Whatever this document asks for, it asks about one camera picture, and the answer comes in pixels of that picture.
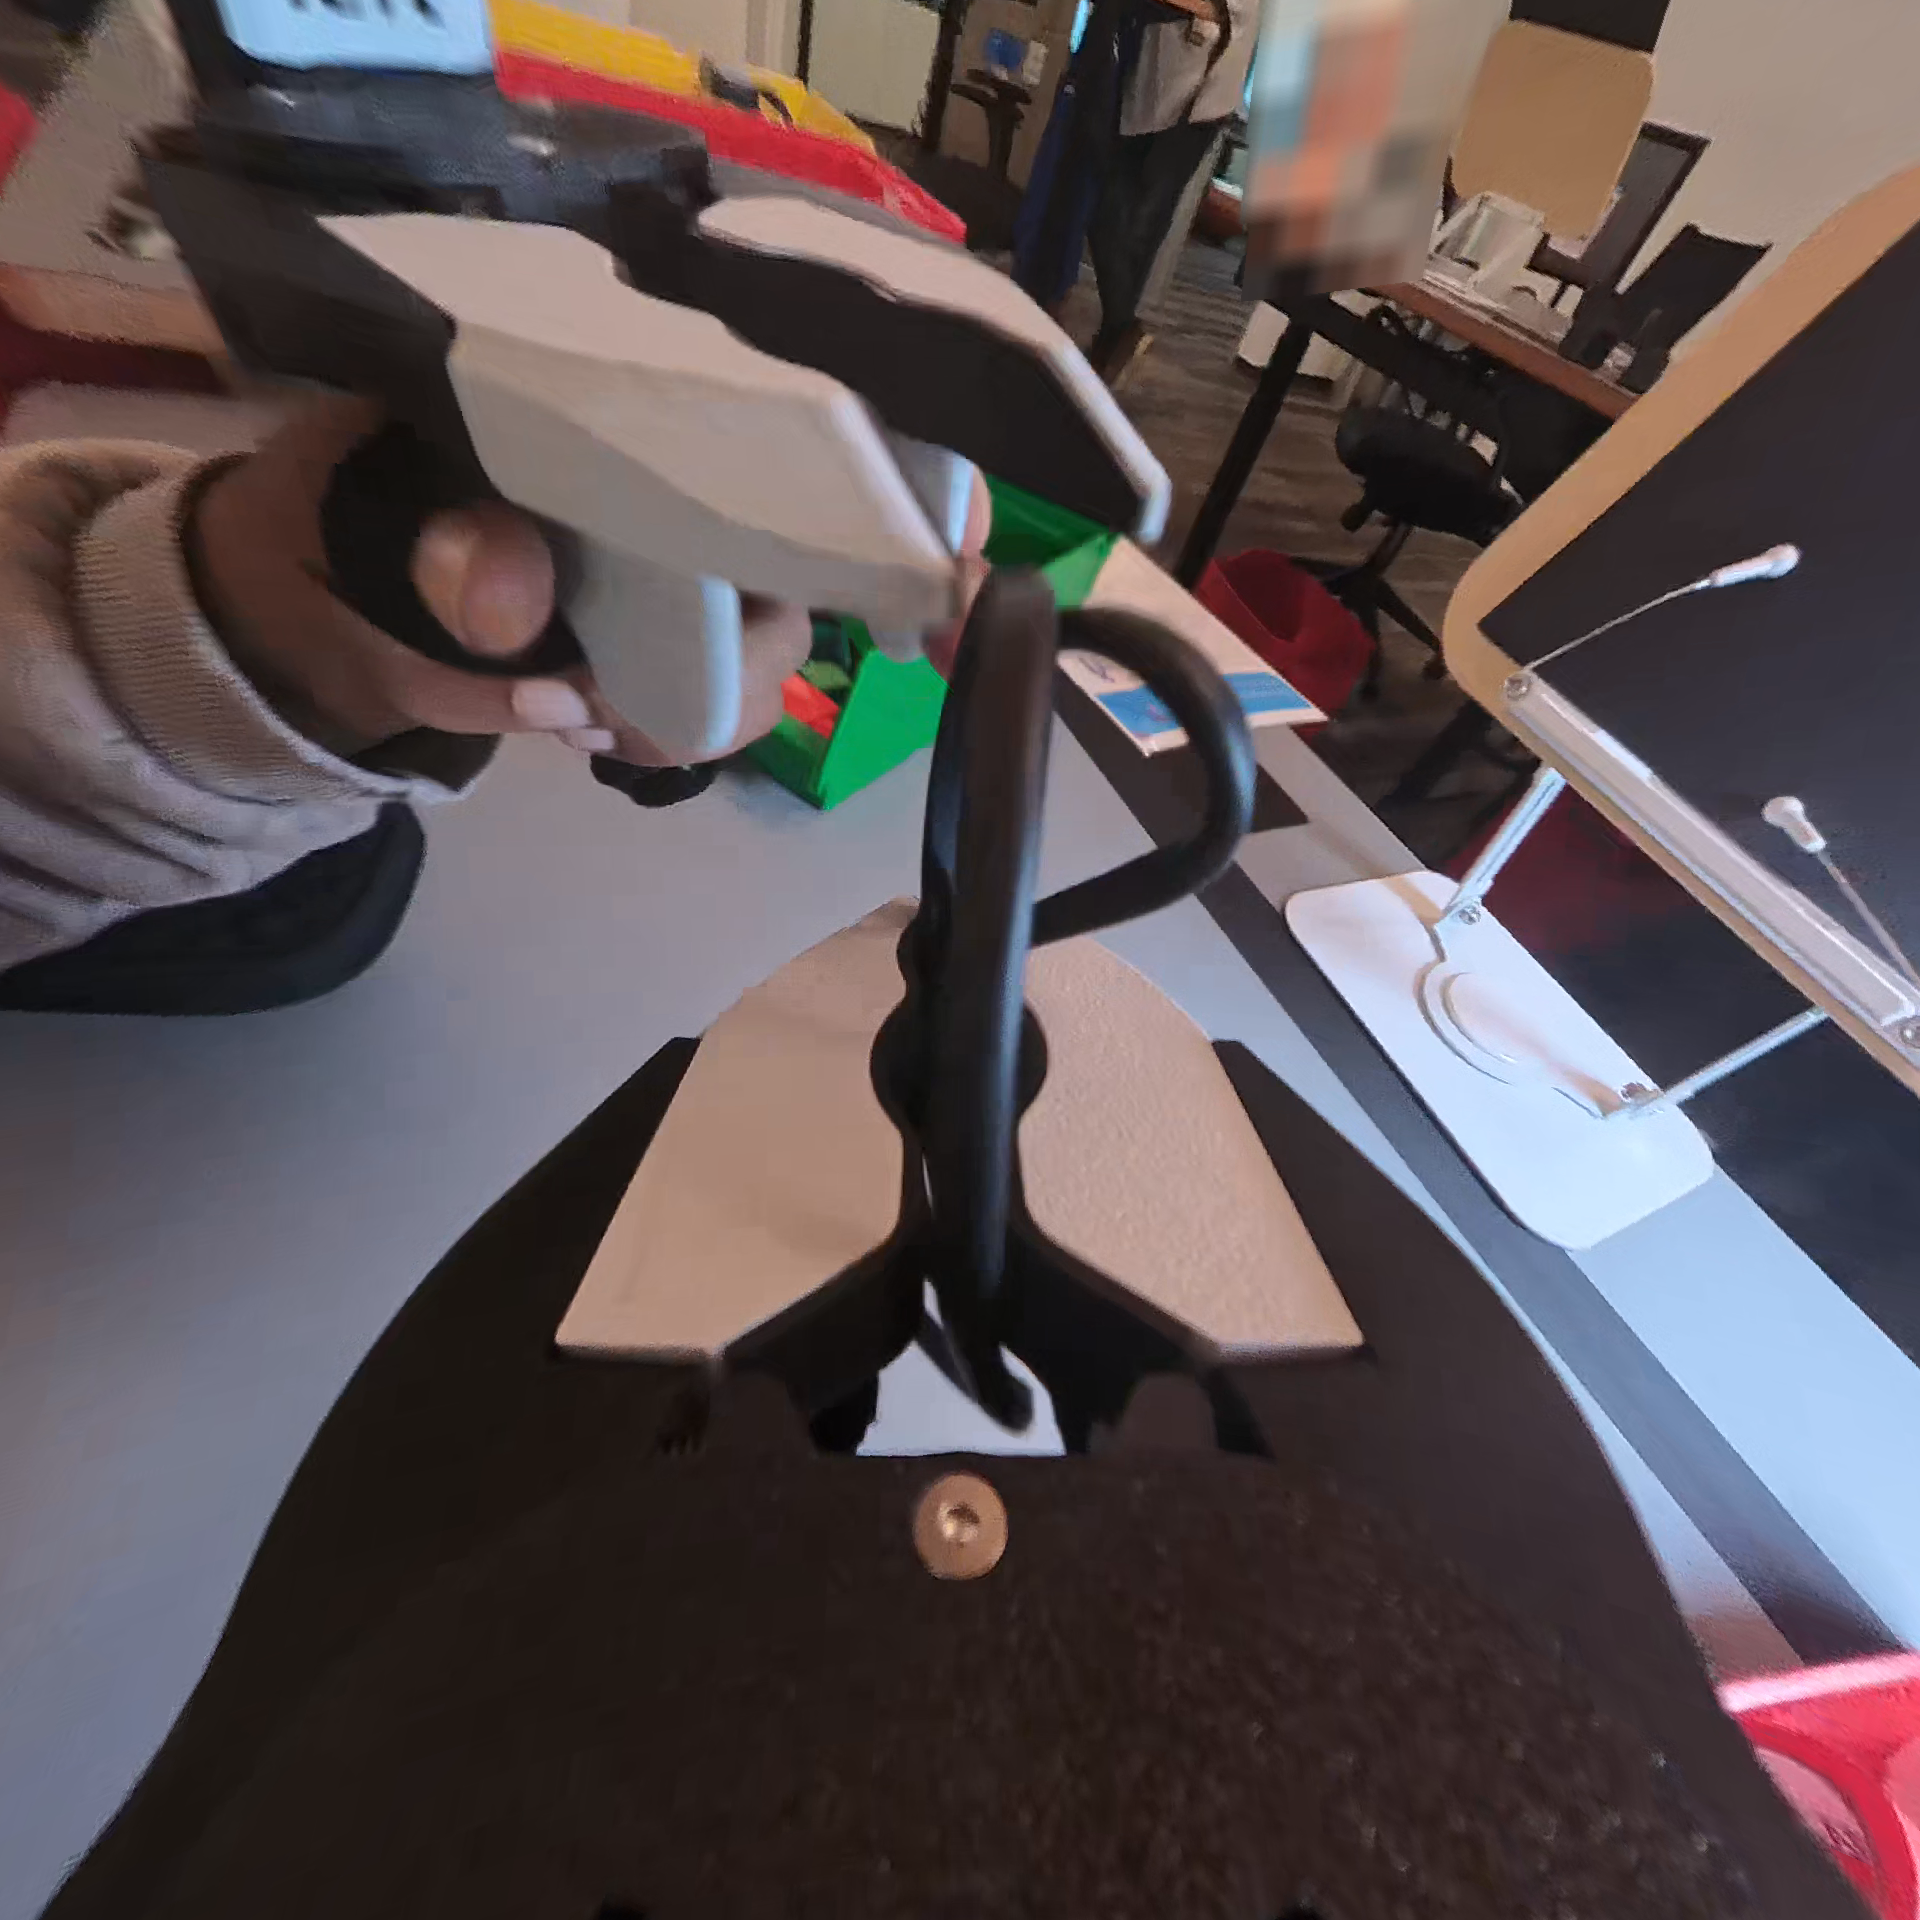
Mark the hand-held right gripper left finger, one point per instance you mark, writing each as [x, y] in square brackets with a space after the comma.
[751, 1185]

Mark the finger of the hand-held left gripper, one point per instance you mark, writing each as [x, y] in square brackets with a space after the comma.
[901, 284]
[645, 435]

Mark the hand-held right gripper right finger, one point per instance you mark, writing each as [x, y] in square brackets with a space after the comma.
[1185, 1185]

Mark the green plastic bin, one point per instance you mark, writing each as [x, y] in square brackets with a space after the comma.
[868, 734]

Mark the red plastic bin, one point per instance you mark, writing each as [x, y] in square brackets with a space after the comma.
[1845, 1769]

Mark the person's left hand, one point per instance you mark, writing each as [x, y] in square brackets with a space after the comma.
[271, 600]

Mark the black office chair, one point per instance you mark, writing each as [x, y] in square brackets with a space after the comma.
[1425, 465]
[991, 113]

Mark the red basket yellow rim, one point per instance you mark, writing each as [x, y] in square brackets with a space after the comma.
[751, 136]

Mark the red block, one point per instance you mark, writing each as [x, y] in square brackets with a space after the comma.
[809, 705]

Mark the white board stand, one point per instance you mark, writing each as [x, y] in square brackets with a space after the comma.
[1500, 1080]

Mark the red plastic case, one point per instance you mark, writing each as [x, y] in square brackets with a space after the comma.
[90, 376]

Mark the printed paper sheet blue patch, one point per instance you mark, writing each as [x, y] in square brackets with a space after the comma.
[1244, 697]

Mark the dark rounded pad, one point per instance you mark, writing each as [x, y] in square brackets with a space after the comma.
[225, 931]

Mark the wooden top desk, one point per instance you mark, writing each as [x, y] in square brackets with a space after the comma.
[1500, 329]

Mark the black board tan frame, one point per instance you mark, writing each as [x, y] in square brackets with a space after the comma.
[1545, 120]

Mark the black board wooden frame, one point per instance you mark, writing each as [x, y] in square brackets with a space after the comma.
[1770, 570]

